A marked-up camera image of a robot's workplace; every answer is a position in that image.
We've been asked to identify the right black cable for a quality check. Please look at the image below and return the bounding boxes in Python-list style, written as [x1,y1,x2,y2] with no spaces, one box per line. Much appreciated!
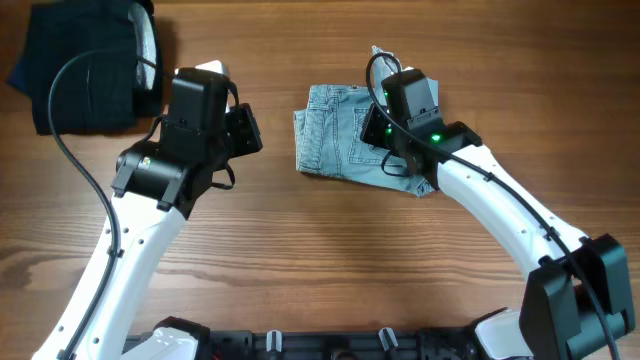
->
[364,51,621,360]

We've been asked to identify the light blue denim shorts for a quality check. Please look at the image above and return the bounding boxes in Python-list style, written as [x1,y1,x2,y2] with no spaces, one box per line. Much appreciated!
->
[292,45,441,198]

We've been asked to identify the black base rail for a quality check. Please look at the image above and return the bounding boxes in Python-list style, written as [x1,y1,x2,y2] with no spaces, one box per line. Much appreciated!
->
[193,327,489,360]

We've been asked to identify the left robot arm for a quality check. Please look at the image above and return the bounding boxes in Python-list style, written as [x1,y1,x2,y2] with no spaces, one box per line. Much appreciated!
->
[33,61,262,359]

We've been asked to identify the black cable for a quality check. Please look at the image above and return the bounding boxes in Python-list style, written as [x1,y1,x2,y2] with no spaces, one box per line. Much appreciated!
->
[364,51,621,360]
[47,47,166,360]

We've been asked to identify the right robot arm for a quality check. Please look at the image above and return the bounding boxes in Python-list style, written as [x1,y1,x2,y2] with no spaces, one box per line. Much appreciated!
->
[361,69,636,359]

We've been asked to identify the black fabric storage bag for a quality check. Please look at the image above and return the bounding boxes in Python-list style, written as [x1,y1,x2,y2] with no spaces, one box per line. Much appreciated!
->
[7,0,163,135]

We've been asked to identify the left black cable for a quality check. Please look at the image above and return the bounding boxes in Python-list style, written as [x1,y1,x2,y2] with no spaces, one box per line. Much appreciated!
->
[47,47,166,360]

